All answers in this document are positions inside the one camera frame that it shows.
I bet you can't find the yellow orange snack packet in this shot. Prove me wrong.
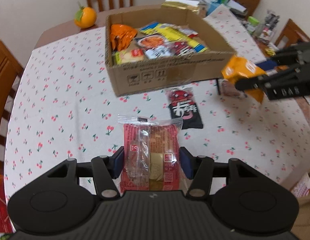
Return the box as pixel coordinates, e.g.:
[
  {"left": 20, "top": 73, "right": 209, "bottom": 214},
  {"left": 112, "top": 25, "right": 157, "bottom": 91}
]
[{"left": 221, "top": 55, "right": 266, "bottom": 103}]

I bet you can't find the red clear pastry packet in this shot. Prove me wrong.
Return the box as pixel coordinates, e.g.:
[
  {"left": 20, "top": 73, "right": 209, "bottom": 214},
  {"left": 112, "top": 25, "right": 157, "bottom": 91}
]
[{"left": 118, "top": 115, "right": 183, "bottom": 192}]

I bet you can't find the gold woven coaster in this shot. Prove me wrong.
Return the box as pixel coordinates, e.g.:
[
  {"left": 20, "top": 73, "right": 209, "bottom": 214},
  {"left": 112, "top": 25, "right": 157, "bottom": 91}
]
[{"left": 264, "top": 46, "right": 276, "bottom": 57}]

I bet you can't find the clear jar of pens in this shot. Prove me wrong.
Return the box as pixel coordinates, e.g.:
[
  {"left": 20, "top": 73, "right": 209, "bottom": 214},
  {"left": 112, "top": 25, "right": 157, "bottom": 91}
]
[{"left": 257, "top": 10, "right": 280, "bottom": 44}]

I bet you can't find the clear packet dark meat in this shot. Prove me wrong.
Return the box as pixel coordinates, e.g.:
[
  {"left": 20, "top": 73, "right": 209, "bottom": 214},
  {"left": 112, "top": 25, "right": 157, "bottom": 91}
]
[{"left": 217, "top": 79, "right": 247, "bottom": 99}]

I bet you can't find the wooden chair far right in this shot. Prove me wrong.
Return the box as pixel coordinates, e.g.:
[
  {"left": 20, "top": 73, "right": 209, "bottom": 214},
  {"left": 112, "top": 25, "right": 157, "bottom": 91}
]
[{"left": 275, "top": 18, "right": 310, "bottom": 48}]

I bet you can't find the green lid jar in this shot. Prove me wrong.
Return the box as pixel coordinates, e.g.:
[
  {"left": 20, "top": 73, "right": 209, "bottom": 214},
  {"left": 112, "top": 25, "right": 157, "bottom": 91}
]
[{"left": 246, "top": 16, "right": 260, "bottom": 34}]

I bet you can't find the black red snack packet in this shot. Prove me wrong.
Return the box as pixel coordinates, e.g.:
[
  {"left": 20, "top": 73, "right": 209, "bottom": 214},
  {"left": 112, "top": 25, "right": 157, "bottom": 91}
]
[{"left": 165, "top": 87, "right": 204, "bottom": 129}]

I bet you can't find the cherry print tablecloth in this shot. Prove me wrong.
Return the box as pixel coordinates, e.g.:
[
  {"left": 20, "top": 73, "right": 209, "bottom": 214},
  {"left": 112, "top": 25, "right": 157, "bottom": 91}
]
[{"left": 3, "top": 4, "right": 310, "bottom": 205}]

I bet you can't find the light blue small box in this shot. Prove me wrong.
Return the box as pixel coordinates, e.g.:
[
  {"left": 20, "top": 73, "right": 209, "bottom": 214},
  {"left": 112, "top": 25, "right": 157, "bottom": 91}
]
[{"left": 207, "top": 0, "right": 221, "bottom": 16}]

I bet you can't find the white red small packet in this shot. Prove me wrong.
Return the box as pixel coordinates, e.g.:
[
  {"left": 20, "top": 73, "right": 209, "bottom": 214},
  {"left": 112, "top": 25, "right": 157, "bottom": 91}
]
[{"left": 178, "top": 27, "right": 198, "bottom": 38}]

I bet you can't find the black red packet in box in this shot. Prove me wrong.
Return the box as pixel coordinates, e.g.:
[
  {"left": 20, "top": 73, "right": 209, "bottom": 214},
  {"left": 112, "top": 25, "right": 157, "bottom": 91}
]
[{"left": 170, "top": 41, "right": 196, "bottom": 56}]

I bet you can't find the pile of white papers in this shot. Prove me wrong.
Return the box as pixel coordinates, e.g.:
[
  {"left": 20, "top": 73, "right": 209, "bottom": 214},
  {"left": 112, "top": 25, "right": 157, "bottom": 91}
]
[{"left": 198, "top": 0, "right": 217, "bottom": 7}]

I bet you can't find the long yellow blue packet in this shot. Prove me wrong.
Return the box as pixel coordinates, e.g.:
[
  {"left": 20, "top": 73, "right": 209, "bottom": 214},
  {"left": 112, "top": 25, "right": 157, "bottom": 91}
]
[{"left": 139, "top": 22, "right": 208, "bottom": 53}]

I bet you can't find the gold tissue pack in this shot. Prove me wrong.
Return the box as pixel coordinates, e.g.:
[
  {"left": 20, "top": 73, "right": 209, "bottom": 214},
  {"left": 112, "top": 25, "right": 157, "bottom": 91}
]
[{"left": 161, "top": 1, "right": 199, "bottom": 14}]

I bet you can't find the white noodle picture packet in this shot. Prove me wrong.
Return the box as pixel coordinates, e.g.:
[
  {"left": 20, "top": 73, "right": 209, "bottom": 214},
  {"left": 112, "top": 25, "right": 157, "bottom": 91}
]
[{"left": 134, "top": 34, "right": 173, "bottom": 60}]

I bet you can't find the yellow green cracker packet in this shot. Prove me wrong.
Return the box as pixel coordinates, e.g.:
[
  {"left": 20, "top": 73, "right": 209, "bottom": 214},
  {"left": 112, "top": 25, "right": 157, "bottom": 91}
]
[{"left": 113, "top": 49, "right": 144, "bottom": 64}]

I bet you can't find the brown cardboard box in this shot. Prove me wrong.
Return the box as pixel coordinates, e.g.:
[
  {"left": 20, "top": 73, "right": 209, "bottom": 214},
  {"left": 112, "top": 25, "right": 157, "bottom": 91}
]
[{"left": 105, "top": 8, "right": 236, "bottom": 96}]

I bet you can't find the crumpled orange snack bag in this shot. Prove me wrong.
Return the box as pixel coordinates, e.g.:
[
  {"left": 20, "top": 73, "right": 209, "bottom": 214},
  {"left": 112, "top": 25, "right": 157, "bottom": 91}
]
[{"left": 110, "top": 24, "right": 138, "bottom": 51}]

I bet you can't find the wooden chair at left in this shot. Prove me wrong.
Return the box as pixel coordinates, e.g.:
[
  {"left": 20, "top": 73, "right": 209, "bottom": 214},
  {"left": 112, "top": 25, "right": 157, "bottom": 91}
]
[{"left": 0, "top": 40, "right": 24, "bottom": 176}]

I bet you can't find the orange fruit with leaf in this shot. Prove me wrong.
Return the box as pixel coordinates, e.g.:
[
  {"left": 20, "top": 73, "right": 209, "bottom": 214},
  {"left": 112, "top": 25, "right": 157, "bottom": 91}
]
[{"left": 74, "top": 2, "right": 97, "bottom": 29}]

